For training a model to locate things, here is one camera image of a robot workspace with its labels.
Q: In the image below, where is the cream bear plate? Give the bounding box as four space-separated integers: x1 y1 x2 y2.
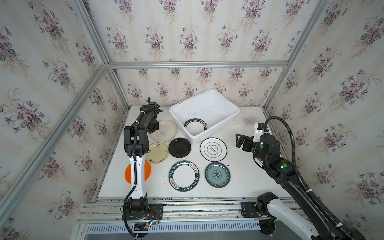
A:
150 120 178 143

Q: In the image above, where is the green red rimmed plate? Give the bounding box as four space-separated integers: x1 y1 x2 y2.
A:
184 118 208 136

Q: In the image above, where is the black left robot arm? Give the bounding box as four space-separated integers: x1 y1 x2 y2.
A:
122 98 162 240

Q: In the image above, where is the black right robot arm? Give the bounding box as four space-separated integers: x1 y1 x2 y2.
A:
236 116 365 240

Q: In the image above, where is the white plastic bin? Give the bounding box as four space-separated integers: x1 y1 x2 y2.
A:
169 89 240 145

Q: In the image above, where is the white plate with quatrefoil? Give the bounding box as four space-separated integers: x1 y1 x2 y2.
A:
200 138 228 162

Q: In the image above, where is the beige plate with calligraphy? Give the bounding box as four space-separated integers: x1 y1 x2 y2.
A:
146 143 169 164

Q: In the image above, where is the black glossy plate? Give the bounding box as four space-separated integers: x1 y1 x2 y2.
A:
169 138 192 158

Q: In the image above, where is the blue floral small plate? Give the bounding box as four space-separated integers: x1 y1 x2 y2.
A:
205 162 231 188

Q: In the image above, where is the orange plate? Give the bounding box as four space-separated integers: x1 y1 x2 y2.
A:
125 161 152 184

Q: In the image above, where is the green Hao Wei plate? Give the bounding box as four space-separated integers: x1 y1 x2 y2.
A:
168 161 200 192

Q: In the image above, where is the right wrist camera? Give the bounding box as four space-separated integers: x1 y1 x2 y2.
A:
253 123 270 143

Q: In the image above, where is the aluminium frame post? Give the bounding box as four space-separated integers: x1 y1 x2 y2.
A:
106 62 131 111

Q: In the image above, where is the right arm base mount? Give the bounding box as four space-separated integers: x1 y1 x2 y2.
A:
241 192 278 236

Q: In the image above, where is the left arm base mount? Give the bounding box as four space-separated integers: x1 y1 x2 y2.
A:
122 197 164 240

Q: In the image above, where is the aluminium rail base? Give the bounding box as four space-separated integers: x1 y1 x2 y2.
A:
76 198 315 236

